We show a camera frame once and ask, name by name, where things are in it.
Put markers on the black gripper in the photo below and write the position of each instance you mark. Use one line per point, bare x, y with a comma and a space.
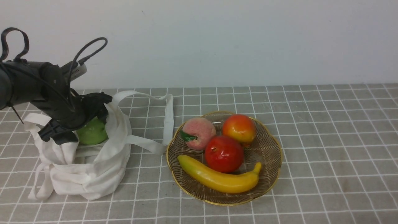
67, 116

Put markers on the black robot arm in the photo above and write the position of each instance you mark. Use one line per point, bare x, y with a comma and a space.
46, 87

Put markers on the white cloth bag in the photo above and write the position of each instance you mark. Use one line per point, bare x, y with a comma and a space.
92, 171

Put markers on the yellow banana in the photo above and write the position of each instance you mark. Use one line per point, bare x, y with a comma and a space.
222, 182

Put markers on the pink peach with leaf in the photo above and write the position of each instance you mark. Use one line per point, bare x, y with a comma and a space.
197, 133

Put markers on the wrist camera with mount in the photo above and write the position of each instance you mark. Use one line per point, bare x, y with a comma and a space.
73, 70

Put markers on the green apple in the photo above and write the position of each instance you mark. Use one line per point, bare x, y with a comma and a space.
92, 133

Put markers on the red pomegranate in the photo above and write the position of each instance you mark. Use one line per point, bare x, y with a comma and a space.
224, 154

